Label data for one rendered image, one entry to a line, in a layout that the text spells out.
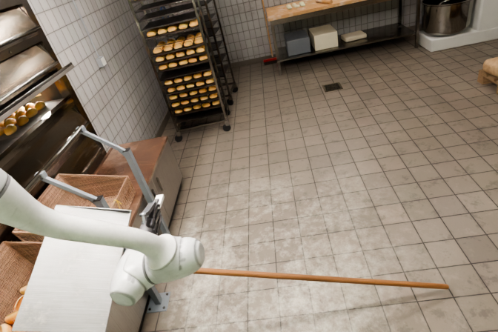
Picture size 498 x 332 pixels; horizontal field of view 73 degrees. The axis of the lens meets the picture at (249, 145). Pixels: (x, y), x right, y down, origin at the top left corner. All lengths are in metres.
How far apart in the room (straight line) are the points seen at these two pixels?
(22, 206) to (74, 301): 0.96
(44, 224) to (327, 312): 1.74
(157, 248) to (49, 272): 0.93
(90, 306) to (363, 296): 1.51
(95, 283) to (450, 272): 1.99
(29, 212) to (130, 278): 0.35
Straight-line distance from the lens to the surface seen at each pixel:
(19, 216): 0.88
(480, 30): 5.94
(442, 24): 5.63
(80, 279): 1.79
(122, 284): 1.08
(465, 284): 2.47
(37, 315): 1.80
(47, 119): 2.76
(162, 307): 2.55
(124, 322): 2.28
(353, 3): 5.43
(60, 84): 3.05
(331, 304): 2.30
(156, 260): 0.99
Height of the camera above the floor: 1.95
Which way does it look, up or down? 31 degrees down
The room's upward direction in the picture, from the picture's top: 14 degrees counter-clockwise
